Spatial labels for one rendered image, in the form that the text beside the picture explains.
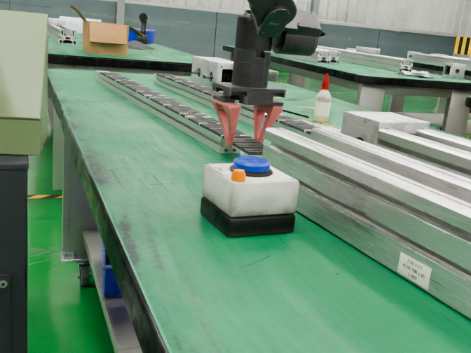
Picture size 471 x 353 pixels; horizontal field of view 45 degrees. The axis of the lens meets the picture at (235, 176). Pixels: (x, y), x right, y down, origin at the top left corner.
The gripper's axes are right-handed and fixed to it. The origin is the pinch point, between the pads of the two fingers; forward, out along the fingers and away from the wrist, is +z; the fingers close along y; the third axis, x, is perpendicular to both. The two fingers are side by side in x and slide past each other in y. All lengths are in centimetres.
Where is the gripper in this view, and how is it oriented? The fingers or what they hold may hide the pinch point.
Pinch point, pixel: (243, 141)
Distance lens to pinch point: 92.9
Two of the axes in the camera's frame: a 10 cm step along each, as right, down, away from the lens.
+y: 9.0, -0.3, 4.3
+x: -4.2, -2.7, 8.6
